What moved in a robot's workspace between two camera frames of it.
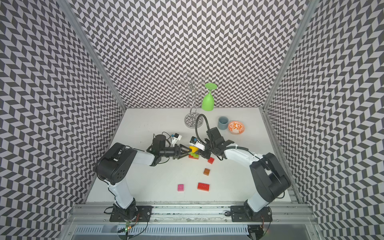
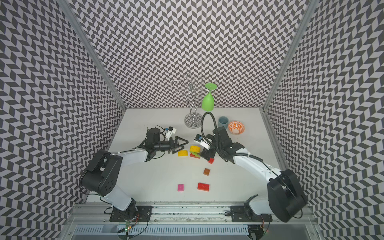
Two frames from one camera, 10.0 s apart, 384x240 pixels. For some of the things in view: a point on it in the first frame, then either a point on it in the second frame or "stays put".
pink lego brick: x=180 y=187 stays put
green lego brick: x=194 y=155 stays put
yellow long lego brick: x=193 y=149 stays put
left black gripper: x=178 y=151 to x=172 y=145
